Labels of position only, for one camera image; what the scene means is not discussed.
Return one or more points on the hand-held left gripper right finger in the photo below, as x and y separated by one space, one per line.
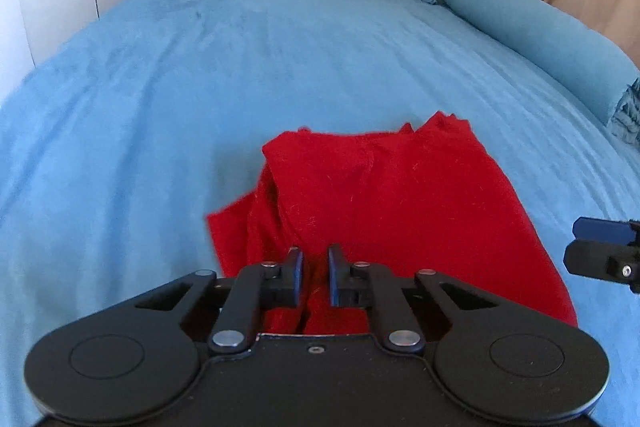
332 277

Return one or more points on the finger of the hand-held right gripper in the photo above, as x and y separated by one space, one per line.
602 231
595 259

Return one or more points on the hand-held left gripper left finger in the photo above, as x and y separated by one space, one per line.
298 277

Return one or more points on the red knit sweater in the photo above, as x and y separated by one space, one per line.
400 202

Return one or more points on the blue bed sheet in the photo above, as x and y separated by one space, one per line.
150 117

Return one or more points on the blue bolster pillow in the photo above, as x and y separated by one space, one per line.
525 22

